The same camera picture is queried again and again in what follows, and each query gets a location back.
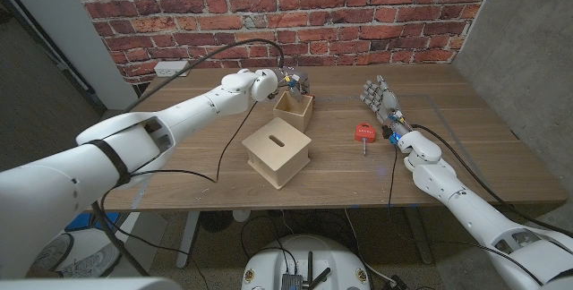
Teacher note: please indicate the blue foot pedal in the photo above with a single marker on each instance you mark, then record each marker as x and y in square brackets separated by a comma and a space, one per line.
[107, 218]
[80, 224]

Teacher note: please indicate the small grey computer box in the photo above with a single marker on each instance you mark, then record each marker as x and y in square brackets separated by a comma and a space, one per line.
[292, 282]

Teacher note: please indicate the white power outlet strip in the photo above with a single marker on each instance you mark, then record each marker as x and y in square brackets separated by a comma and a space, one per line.
[163, 68]

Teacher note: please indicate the white robot torso edge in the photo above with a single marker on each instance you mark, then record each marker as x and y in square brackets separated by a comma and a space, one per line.
[89, 284]

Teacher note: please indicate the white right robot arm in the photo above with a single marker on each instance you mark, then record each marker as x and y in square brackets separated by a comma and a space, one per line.
[470, 211]

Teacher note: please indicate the white table leg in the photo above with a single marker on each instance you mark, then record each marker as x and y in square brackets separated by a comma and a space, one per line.
[188, 236]

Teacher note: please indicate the dark round floor object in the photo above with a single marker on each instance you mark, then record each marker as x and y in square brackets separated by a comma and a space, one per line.
[215, 222]

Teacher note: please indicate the tilted black antenna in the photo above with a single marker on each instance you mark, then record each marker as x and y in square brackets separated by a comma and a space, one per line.
[322, 276]

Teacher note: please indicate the straight black antenna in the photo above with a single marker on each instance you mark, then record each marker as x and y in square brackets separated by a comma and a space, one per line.
[310, 267]

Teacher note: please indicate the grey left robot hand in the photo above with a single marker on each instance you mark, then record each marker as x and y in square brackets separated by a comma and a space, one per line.
[300, 79]

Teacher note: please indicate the grey table leg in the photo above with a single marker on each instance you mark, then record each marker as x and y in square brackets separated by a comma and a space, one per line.
[421, 241]

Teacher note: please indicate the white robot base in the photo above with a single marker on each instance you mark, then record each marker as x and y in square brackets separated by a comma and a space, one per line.
[322, 258]

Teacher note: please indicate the white round table foot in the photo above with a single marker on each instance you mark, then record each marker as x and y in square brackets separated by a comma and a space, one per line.
[242, 215]

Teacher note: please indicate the wooden box with slot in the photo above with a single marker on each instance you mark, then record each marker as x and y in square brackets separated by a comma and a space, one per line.
[277, 158]

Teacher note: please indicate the red block with metal pin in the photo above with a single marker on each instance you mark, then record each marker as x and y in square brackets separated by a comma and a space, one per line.
[365, 133]

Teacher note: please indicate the black floor plug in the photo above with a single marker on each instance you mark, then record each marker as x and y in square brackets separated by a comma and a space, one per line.
[398, 283]

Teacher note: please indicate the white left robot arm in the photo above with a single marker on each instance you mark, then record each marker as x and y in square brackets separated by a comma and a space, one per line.
[192, 108]

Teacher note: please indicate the person with grey sneakers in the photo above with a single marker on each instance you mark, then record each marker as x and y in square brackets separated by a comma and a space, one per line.
[89, 263]

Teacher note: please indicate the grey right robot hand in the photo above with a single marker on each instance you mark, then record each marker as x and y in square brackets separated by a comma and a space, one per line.
[387, 102]

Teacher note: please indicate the red brick printed backdrop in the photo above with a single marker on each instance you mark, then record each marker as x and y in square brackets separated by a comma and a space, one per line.
[358, 12]

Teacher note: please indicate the wooden drawer with red front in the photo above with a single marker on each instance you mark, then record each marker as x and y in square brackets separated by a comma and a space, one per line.
[291, 115]

